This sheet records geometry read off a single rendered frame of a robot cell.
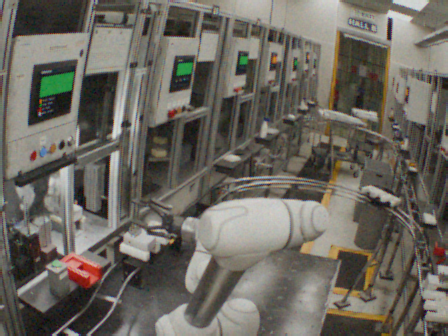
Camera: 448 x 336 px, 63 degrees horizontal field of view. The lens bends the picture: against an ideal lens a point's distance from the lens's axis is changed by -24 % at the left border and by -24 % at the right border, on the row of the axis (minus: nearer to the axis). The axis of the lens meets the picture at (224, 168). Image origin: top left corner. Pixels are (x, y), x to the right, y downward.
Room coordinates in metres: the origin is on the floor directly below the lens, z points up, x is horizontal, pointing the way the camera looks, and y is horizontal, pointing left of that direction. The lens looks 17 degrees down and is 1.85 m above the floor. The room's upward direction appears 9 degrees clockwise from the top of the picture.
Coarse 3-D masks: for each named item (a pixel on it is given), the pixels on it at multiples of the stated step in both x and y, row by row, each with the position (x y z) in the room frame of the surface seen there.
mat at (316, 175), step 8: (320, 144) 8.55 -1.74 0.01; (312, 152) 7.74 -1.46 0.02; (320, 160) 7.31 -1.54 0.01; (328, 160) 7.41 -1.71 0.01; (336, 160) 7.48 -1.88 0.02; (304, 168) 6.66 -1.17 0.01; (312, 168) 6.74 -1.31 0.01; (320, 168) 6.81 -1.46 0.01; (328, 168) 6.89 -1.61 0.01; (336, 168) 6.98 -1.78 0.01; (296, 176) 6.20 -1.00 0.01; (304, 176) 6.25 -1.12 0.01; (312, 176) 6.31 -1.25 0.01; (320, 176) 6.38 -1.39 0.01; (328, 176) 6.46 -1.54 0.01; (336, 176) 6.54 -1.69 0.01; (320, 184) 5.97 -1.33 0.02; (288, 192) 5.46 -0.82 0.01; (304, 192) 5.55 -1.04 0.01; (312, 192) 5.59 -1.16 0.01; (320, 192) 5.64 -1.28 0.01; (304, 200) 5.25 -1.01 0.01; (312, 200) 5.29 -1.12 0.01; (320, 200) 5.32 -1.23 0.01; (328, 200) 5.38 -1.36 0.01; (296, 248) 3.86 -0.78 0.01; (304, 248) 3.88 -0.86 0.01
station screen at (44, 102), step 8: (48, 72) 1.25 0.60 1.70; (56, 72) 1.30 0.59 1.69; (64, 72) 1.34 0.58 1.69; (72, 72) 1.39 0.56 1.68; (40, 80) 1.21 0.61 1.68; (40, 88) 1.22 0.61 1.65; (72, 88) 1.41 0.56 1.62; (40, 96) 1.23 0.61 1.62; (48, 96) 1.27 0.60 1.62; (56, 96) 1.32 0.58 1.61; (64, 96) 1.36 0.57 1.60; (40, 104) 1.23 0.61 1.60; (48, 104) 1.27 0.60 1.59; (56, 104) 1.32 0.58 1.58; (64, 104) 1.37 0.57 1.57; (40, 112) 1.23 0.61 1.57; (48, 112) 1.28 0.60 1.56; (56, 112) 1.33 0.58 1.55
